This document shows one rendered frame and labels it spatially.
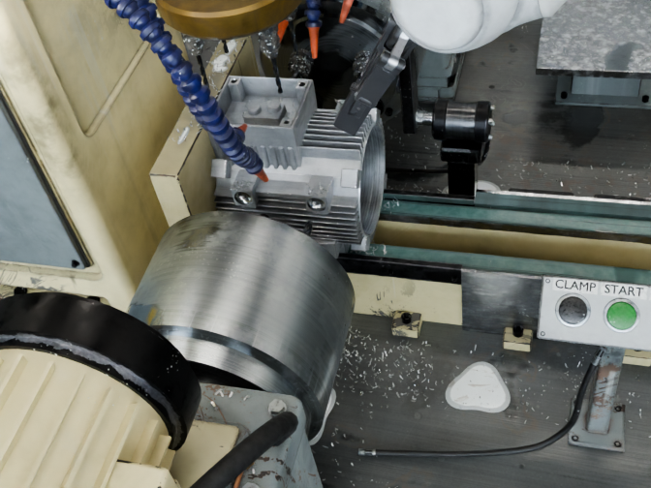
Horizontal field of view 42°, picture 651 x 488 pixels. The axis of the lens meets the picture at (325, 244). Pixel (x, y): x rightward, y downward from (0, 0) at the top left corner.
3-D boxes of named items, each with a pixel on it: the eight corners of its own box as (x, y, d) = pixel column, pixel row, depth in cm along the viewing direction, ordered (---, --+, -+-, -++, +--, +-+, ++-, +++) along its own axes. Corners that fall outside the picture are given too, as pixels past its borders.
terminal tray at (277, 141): (216, 166, 114) (203, 124, 109) (239, 114, 121) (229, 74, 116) (301, 171, 111) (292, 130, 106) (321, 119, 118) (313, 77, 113)
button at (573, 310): (557, 321, 93) (557, 322, 92) (559, 294, 93) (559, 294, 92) (585, 324, 93) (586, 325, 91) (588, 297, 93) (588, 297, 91)
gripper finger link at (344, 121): (380, 94, 97) (378, 98, 97) (356, 132, 103) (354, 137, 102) (356, 81, 97) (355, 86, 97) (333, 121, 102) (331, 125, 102)
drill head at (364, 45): (259, 160, 138) (226, 29, 120) (321, 15, 164) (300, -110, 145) (411, 170, 132) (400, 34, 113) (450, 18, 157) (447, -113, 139)
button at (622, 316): (604, 327, 92) (605, 328, 90) (606, 299, 92) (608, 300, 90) (634, 330, 91) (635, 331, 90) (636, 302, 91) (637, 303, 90)
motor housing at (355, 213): (231, 262, 123) (199, 167, 109) (267, 172, 135) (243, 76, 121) (365, 277, 118) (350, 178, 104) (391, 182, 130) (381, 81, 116)
